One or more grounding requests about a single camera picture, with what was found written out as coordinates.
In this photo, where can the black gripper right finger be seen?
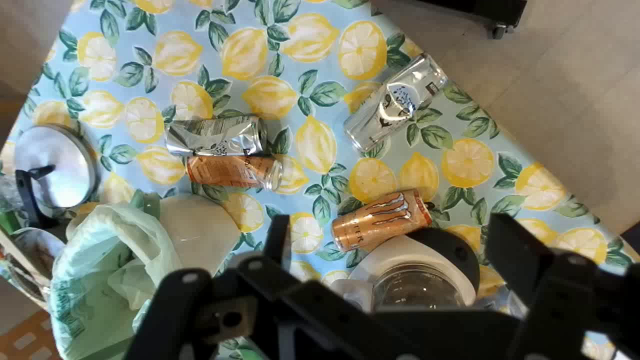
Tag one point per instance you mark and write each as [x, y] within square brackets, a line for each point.
[573, 306]

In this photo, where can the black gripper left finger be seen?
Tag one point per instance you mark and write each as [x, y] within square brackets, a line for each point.
[181, 312]

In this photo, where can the crushed silver can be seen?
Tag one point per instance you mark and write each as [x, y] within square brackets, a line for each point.
[212, 137]

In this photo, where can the white mug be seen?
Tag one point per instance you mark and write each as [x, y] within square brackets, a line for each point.
[201, 230]

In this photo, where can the white coffee maker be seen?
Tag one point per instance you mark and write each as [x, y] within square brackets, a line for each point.
[406, 250]

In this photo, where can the steel pot lid black knob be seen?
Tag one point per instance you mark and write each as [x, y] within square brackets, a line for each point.
[56, 166]

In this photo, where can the orange drink can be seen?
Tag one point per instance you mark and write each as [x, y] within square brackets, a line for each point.
[382, 220]

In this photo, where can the lemon print tablecloth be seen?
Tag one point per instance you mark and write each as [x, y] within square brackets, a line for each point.
[321, 60]

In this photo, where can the black wheeled stand base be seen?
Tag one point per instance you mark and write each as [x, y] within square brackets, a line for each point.
[487, 12]

